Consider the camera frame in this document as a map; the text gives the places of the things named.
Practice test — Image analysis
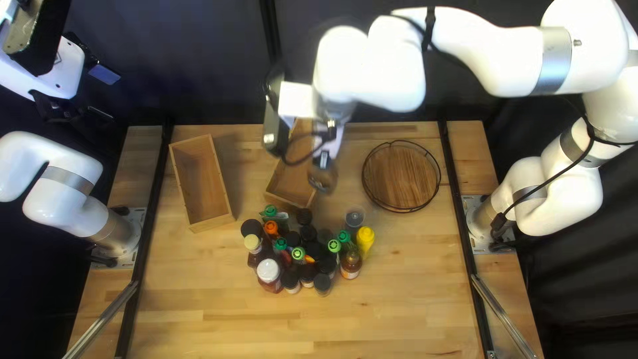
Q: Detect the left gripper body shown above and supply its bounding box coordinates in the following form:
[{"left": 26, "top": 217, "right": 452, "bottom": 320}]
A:
[{"left": 0, "top": 35, "right": 86, "bottom": 102}]

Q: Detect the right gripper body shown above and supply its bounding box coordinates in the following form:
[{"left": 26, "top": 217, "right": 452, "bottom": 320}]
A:
[{"left": 315, "top": 119, "right": 349, "bottom": 161}]

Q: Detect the yellow mustard bottle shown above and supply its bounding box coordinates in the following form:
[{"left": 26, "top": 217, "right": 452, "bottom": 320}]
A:
[{"left": 356, "top": 226, "right": 375, "bottom": 260}]

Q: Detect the hot sauce bottle tan nozzle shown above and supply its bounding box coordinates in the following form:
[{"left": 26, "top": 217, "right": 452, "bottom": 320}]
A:
[{"left": 340, "top": 249, "right": 363, "bottom": 281}]

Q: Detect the brown sauce bottle cream cap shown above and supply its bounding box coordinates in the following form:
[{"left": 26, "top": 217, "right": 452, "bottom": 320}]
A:
[{"left": 243, "top": 233, "right": 265, "bottom": 270}]

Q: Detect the red ketchup bottle white cap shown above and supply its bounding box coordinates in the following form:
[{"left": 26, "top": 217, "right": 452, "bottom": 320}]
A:
[{"left": 256, "top": 258, "right": 284, "bottom": 295}]

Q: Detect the open wooden box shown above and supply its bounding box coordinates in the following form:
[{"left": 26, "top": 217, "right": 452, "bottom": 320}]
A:
[
  {"left": 168, "top": 133, "right": 236, "bottom": 234},
  {"left": 263, "top": 117, "right": 330, "bottom": 210}
]

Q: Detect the silver mounting plate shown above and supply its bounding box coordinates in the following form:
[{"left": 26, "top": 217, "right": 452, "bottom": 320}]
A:
[
  {"left": 90, "top": 207, "right": 148, "bottom": 270},
  {"left": 461, "top": 194, "right": 516, "bottom": 255}
]

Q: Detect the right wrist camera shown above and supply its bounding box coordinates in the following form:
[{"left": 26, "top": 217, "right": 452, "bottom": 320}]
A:
[{"left": 262, "top": 67, "right": 294, "bottom": 160}]

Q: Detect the round black wire rack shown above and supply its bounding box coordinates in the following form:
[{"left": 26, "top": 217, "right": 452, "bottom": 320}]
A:
[{"left": 361, "top": 140, "right": 443, "bottom": 214}]

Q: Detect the black frame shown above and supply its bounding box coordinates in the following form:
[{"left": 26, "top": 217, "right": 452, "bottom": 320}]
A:
[{"left": 62, "top": 0, "right": 541, "bottom": 359}]

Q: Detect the black cable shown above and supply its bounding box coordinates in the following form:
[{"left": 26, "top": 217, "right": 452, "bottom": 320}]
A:
[{"left": 279, "top": 7, "right": 638, "bottom": 241}]

